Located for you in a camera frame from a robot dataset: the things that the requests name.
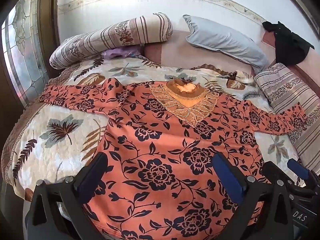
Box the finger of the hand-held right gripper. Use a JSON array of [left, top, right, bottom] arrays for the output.
[[287, 159, 320, 188], [261, 161, 304, 195]]

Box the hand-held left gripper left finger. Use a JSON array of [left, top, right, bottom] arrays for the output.
[[24, 152, 108, 240]]

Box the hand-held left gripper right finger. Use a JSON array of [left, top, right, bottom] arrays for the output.
[[212, 152, 298, 240]]

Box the orange floral shirt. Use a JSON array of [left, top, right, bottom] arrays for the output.
[[39, 78, 307, 240]]

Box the leaf print quilt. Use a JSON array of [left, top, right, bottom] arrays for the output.
[[1, 55, 300, 200]]

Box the black garment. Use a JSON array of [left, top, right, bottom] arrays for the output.
[[262, 21, 315, 67]]

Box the purple cloth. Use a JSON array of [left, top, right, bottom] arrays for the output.
[[101, 46, 142, 59]]

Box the grey pillow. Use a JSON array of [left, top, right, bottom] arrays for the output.
[[182, 14, 270, 74]]

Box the pink bed sheet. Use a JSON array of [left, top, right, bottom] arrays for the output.
[[144, 29, 320, 80]]

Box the stained glass window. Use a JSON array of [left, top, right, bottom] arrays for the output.
[[1, 0, 49, 103]]

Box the striped floral bolster pillow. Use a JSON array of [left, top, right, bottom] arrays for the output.
[[49, 12, 173, 69]]

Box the brown wooden window frame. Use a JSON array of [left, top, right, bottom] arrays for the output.
[[37, 0, 61, 55]]

